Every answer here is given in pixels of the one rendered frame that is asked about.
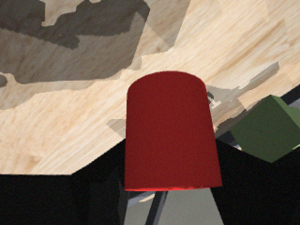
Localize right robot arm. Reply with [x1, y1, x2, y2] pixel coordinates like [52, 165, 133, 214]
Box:
[272, 146, 300, 169]

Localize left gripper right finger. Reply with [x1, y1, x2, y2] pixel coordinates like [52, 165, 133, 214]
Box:
[210, 139, 300, 225]

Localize dark red cylinder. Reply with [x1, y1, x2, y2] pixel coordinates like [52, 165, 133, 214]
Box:
[125, 70, 222, 191]

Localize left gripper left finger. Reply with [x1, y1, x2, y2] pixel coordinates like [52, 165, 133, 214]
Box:
[0, 138, 130, 225]

